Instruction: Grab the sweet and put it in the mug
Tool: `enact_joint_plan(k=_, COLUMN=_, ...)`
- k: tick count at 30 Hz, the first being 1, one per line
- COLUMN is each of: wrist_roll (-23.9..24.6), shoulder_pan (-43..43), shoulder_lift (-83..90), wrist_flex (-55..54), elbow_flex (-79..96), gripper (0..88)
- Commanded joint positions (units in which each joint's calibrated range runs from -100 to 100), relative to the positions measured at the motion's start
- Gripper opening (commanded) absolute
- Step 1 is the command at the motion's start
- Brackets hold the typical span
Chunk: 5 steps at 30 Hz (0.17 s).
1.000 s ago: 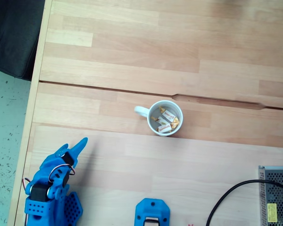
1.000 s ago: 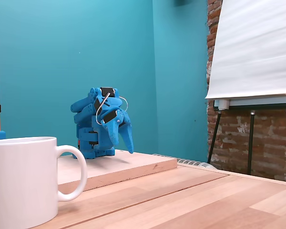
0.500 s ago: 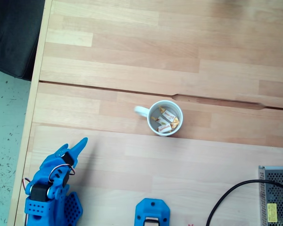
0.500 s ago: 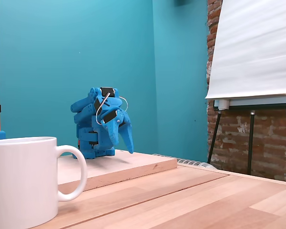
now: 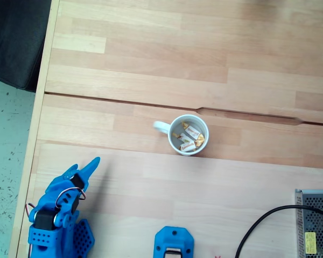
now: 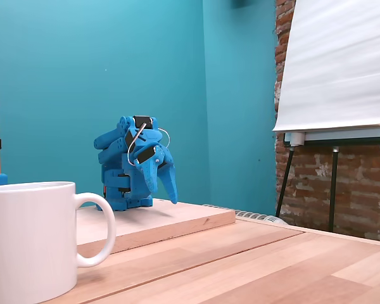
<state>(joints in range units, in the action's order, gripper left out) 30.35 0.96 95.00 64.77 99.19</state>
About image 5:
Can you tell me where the black power cable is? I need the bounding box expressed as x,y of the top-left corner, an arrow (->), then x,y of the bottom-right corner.
235,205 -> 323,258

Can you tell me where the light wooden board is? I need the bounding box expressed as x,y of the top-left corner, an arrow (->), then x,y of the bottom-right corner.
16,139 -> 323,258

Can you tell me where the white yellow sweet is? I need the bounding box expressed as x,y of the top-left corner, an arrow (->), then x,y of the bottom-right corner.
172,132 -> 194,145
179,134 -> 205,153
181,121 -> 201,139

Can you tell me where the white ceramic mug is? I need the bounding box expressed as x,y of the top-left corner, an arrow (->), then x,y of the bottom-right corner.
152,114 -> 210,156

